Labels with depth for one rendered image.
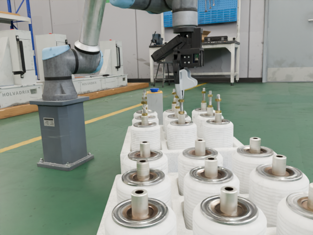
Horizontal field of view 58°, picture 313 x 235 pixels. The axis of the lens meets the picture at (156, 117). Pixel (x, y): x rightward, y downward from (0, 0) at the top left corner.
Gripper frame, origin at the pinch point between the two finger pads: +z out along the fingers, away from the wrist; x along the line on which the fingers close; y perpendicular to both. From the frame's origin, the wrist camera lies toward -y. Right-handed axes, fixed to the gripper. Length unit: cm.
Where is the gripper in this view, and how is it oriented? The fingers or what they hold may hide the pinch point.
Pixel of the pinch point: (179, 94)
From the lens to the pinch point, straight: 90.4
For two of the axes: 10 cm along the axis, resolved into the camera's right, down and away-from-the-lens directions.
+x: 3.4, -1.9, 9.2
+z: 0.3, 9.8, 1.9
